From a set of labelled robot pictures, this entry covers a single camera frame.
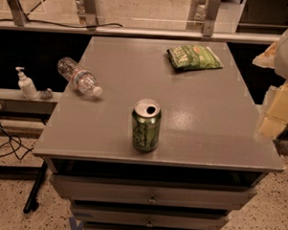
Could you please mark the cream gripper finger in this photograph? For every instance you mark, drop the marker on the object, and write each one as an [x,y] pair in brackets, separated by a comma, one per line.
[273,117]

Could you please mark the green soda can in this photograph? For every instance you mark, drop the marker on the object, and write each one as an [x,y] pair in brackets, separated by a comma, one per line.
[146,123]

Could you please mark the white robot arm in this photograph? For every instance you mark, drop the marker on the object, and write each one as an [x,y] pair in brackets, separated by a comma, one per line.
[275,57]

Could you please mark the clear plastic water bottle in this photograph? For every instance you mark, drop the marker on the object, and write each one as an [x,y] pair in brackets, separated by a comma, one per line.
[80,78]

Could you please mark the white pump dispenser bottle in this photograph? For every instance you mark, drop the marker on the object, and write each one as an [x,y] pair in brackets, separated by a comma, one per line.
[26,85]

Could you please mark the green chip bag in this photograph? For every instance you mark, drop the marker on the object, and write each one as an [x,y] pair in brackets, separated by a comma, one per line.
[194,57]

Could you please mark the grey drawer cabinet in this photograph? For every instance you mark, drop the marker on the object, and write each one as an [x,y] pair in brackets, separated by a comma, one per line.
[159,150]

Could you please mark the middle grey drawer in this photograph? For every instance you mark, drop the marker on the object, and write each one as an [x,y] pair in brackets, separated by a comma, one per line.
[149,217]

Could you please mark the grey metal railing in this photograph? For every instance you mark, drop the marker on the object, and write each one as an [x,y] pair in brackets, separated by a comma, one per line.
[248,21]

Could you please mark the top grey drawer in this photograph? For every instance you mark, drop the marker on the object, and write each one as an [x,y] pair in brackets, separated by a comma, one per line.
[83,188]

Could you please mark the small crumpled foil object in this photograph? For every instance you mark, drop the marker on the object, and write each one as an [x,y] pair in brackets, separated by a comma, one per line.
[46,94]

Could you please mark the black metal stand leg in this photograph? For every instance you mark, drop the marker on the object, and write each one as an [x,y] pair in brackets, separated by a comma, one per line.
[32,204]

